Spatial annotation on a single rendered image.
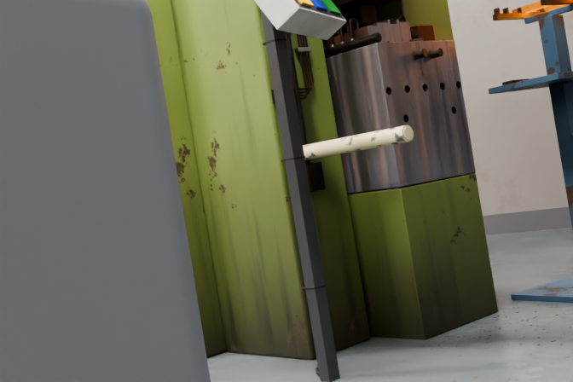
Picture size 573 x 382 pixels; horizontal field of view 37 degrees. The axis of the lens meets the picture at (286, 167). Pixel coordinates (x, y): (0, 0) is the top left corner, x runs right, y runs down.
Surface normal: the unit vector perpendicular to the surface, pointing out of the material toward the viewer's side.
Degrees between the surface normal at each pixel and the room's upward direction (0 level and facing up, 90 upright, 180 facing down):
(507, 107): 90
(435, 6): 90
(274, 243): 90
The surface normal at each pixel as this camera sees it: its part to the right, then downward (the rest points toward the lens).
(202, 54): -0.75, 0.11
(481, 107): -0.59, 0.09
